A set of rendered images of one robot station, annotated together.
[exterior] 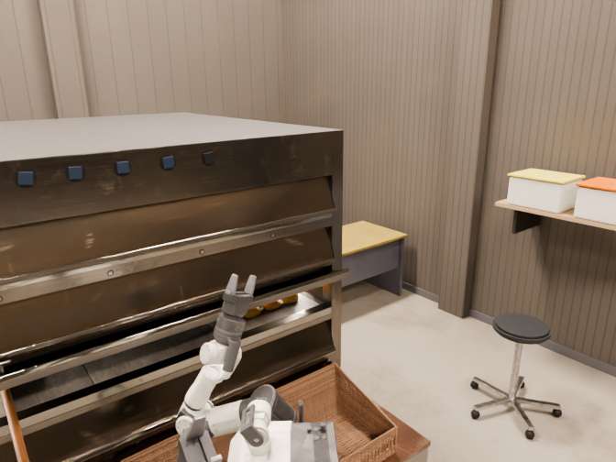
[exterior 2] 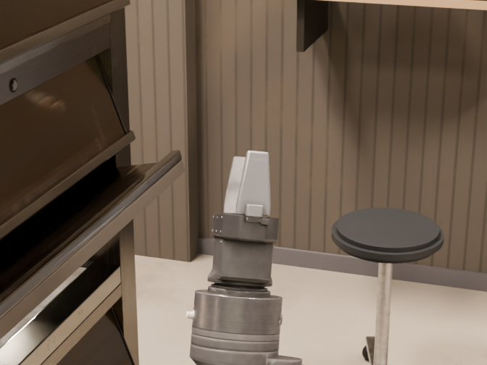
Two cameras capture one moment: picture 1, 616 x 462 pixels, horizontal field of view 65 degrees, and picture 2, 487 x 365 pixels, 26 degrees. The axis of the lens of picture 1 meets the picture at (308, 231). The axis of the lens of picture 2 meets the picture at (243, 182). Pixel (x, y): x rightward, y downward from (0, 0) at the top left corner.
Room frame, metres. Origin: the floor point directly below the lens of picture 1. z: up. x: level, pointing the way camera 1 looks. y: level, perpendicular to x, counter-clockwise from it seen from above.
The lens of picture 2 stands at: (0.60, 0.78, 2.10)
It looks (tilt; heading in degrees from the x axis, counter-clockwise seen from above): 21 degrees down; 325
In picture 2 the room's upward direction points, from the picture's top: straight up
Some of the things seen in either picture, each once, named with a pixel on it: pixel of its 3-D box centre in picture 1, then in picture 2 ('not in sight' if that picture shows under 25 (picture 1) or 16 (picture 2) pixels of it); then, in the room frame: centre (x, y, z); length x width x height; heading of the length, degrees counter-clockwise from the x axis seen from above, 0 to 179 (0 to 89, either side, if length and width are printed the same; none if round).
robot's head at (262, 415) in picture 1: (258, 425); not in sight; (1.06, 0.14, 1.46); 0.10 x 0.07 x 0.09; 2
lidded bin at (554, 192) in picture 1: (544, 190); not in sight; (3.71, -1.86, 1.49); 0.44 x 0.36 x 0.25; 38
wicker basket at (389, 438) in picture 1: (323, 426); not in sight; (1.96, -0.06, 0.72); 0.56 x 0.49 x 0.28; 127
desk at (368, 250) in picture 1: (339, 271); not in sight; (4.82, -0.33, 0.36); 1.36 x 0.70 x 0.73; 128
